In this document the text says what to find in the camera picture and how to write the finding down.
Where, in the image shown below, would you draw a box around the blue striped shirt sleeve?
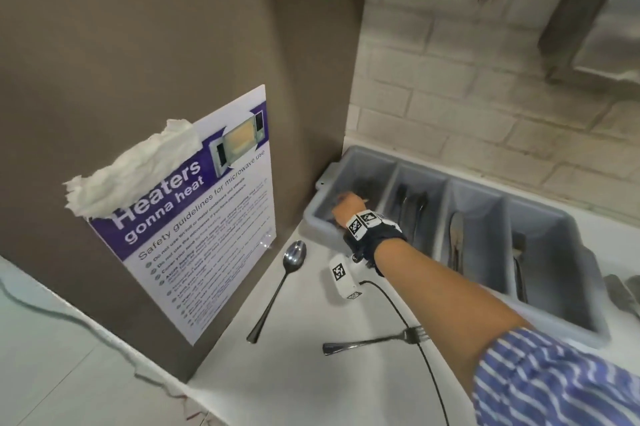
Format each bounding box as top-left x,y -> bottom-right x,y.
472,328 -> 640,426

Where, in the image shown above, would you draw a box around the steel table knife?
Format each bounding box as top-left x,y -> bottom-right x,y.
448,211 -> 466,274

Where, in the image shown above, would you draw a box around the black wrist strap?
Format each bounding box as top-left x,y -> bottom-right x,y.
342,209 -> 409,277

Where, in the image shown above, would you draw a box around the steel paper towel dispenser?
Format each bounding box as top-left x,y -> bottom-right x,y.
542,0 -> 640,89

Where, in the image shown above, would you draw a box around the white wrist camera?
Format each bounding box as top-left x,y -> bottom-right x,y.
327,253 -> 363,301

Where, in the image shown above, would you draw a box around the grey plastic cutlery tray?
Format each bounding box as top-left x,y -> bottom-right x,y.
302,144 -> 612,349

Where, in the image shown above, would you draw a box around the brown cabinet panel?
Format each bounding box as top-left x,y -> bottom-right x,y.
0,0 -> 373,384

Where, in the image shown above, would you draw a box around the white and purple poster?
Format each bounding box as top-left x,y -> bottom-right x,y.
87,84 -> 276,347

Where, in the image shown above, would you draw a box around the crumpled white paper wad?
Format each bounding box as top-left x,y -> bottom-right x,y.
62,118 -> 201,219

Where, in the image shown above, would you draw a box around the person's left hand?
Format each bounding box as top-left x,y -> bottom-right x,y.
331,192 -> 371,234

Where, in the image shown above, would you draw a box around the black camera cable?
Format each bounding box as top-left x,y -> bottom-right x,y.
359,279 -> 451,426

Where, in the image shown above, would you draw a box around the steel tongs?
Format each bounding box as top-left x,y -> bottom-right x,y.
603,273 -> 640,319

